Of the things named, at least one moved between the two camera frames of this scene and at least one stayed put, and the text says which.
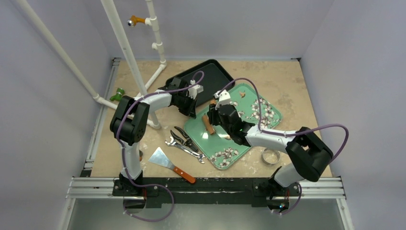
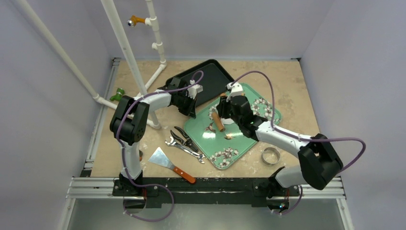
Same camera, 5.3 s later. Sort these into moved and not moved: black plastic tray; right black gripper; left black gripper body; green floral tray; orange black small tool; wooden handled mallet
Moved: right black gripper; wooden handled mallet
Not moved: black plastic tray; left black gripper body; green floral tray; orange black small tool
